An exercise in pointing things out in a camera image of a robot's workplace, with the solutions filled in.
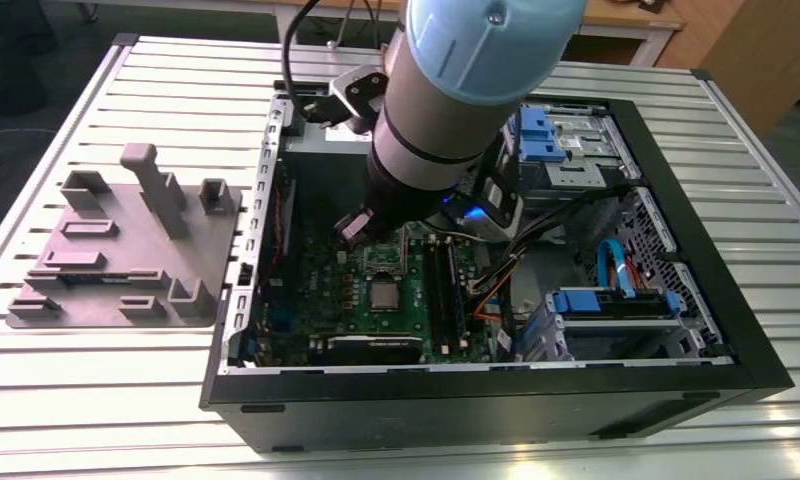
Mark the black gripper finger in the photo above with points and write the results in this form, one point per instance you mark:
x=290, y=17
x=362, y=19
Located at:
x=355, y=230

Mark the silver CPU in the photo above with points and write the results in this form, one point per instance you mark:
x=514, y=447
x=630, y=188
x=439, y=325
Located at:
x=385, y=295

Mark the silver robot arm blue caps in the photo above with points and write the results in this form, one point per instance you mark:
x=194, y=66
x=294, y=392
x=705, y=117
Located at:
x=434, y=125

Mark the grey power supply unit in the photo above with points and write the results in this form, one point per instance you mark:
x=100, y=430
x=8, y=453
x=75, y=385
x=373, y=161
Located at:
x=321, y=190

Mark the green motherboard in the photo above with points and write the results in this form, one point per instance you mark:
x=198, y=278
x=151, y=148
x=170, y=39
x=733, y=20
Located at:
x=327, y=280

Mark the black RAM slot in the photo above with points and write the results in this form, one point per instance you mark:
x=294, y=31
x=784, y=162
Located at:
x=433, y=295

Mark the black RAM stick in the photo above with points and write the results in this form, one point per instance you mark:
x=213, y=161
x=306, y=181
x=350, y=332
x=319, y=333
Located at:
x=457, y=295

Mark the blue VGA port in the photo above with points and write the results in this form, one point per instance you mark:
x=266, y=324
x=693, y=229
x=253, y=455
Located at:
x=282, y=320

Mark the black graphics card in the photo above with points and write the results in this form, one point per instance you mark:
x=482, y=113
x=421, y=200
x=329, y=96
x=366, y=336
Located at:
x=374, y=350

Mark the blue plastic drive latch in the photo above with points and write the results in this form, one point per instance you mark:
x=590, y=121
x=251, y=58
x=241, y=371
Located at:
x=541, y=145

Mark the grey metal drive cage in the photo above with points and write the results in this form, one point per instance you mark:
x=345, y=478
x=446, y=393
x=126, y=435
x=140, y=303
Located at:
x=574, y=187

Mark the grey parts rack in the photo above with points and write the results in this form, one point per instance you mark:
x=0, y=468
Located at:
x=140, y=240

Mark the hard disk in blue carrier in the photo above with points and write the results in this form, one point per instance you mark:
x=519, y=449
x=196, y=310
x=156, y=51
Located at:
x=577, y=302

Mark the black PC case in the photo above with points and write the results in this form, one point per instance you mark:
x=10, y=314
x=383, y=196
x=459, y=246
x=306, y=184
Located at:
x=441, y=415

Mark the green RAM stick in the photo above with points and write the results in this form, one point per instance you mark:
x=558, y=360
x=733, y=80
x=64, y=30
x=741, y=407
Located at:
x=96, y=280

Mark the grey metal disk bay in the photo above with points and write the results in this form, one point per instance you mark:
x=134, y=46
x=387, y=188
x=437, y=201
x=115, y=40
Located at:
x=623, y=324

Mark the black table corner cap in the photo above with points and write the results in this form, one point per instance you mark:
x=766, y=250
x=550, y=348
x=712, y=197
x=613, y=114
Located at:
x=126, y=40
x=702, y=75

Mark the wooden cabinet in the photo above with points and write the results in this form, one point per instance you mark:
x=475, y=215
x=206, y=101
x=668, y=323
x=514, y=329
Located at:
x=761, y=50

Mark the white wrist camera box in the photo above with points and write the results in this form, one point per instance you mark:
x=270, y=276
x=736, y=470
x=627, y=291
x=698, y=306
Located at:
x=501, y=210

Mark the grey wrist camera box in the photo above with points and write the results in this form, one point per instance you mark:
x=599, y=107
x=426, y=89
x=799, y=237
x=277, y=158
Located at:
x=361, y=100

